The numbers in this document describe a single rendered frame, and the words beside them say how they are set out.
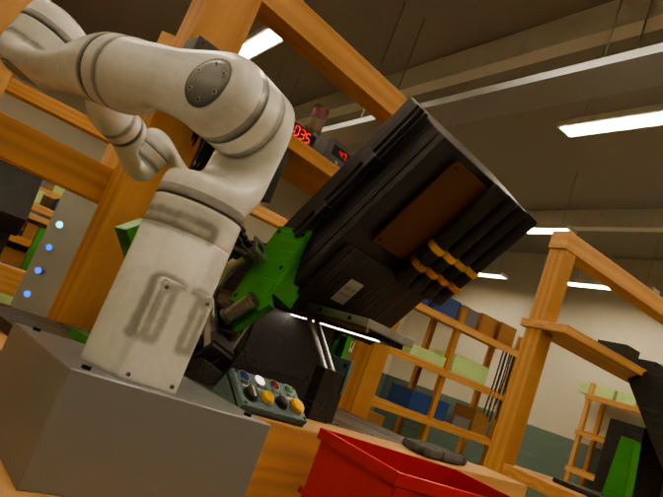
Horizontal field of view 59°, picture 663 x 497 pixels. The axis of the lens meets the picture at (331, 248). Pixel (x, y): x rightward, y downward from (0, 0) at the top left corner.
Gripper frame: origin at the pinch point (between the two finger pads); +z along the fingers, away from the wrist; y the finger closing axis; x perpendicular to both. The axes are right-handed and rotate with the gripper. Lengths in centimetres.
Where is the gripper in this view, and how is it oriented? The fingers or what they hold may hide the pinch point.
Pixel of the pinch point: (249, 251)
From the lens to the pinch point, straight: 132.3
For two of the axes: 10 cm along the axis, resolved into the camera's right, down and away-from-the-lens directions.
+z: 5.5, 6.1, 5.8
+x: -8.3, 4.8, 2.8
